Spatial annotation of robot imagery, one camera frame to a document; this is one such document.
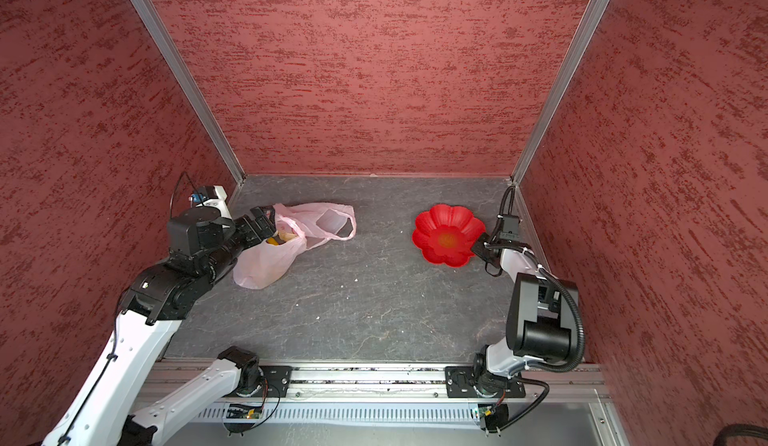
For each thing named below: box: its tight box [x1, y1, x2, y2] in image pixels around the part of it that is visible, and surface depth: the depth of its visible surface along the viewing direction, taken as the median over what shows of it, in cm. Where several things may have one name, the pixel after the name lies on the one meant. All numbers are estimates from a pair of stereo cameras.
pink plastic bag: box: [234, 203, 357, 289], surface depth 83 cm
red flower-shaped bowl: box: [412, 204, 486, 268], surface depth 105 cm
